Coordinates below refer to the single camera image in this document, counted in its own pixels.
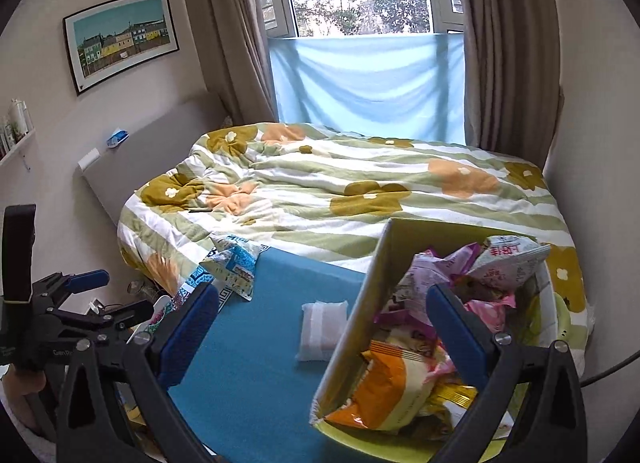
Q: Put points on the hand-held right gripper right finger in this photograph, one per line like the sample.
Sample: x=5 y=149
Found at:
x=457 y=338

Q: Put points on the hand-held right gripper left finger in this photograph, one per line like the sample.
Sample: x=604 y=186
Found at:
x=190 y=328

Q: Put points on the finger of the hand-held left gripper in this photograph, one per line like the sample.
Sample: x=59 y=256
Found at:
x=135 y=312
x=87 y=280

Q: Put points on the pale pink snack packet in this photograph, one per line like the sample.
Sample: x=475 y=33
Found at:
x=420 y=275

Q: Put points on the blue white snack packet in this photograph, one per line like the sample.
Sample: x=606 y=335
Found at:
x=235 y=268

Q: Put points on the cream orange snack packet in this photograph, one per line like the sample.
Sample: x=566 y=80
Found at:
x=395 y=383

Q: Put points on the red circle white snack packet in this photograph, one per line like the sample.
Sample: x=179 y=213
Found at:
x=505 y=260

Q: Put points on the green cardboard box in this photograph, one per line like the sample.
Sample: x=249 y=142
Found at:
x=350 y=333

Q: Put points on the clear white snack packet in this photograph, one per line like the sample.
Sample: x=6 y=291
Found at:
x=320 y=330

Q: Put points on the person's left forearm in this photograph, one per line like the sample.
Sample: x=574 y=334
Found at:
x=25 y=398

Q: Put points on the blue tablecloth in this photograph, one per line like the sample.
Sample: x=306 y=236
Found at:
x=270 y=343

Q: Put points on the small white box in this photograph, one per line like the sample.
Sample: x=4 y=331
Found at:
x=89 y=158

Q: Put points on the white bottles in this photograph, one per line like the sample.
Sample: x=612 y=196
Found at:
x=17 y=118

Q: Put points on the small blue white gadget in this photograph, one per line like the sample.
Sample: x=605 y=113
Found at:
x=117 y=138

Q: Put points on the grey bed headboard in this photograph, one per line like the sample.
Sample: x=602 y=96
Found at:
x=150 y=148

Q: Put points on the floral striped blanket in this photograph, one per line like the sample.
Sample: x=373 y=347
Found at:
x=350 y=178

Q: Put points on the framed houses picture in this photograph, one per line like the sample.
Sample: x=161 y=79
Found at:
x=122 y=38

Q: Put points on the light blue window cloth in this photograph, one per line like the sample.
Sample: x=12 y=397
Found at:
x=365 y=83

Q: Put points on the beige curtain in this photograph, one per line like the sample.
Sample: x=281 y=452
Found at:
x=505 y=43
x=235 y=33

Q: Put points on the white wall shelf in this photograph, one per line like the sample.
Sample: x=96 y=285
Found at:
x=17 y=145

